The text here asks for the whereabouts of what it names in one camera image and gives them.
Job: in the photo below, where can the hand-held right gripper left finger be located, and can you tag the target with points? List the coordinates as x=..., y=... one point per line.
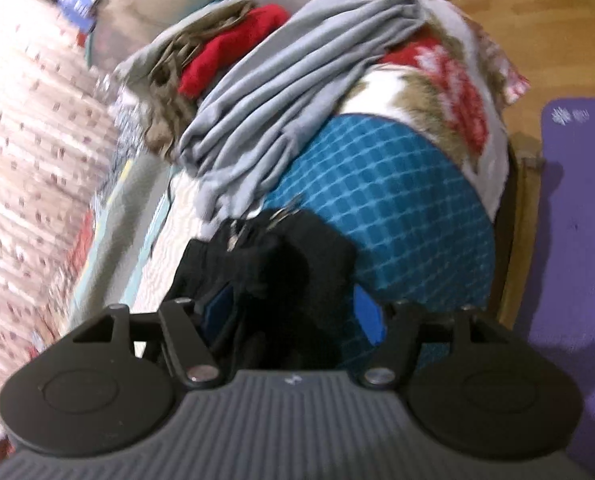
x=218, y=312

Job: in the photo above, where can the teal chevron bed quilt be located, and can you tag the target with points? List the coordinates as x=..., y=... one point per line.
x=402, y=210

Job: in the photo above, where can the floral patchwork bedspread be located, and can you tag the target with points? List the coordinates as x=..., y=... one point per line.
x=84, y=250

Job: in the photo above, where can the leaf print curtain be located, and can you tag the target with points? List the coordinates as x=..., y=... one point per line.
x=27, y=160

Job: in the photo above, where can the purple mat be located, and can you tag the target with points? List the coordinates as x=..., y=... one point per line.
x=577, y=260

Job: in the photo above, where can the black pants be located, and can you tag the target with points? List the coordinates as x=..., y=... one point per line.
x=287, y=280

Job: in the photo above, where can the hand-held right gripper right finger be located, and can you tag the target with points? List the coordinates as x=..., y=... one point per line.
x=370, y=317

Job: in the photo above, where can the red garment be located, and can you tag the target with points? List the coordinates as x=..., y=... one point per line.
x=217, y=55

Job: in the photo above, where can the white red snowflake blanket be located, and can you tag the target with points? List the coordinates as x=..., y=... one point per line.
x=452, y=75

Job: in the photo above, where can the olive brown garment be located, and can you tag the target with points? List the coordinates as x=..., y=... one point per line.
x=165, y=110

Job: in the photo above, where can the grey garment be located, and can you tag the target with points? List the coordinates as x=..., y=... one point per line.
x=287, y=75

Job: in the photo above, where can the wooden bed frame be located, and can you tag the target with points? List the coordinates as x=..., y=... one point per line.
x=520, y=240

